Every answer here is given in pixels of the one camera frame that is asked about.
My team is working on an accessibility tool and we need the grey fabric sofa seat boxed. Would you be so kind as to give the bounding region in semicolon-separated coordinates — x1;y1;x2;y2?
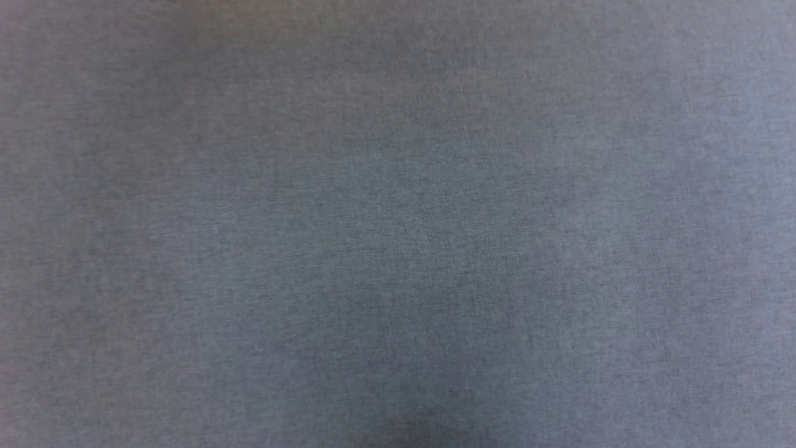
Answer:
0;0;796;448

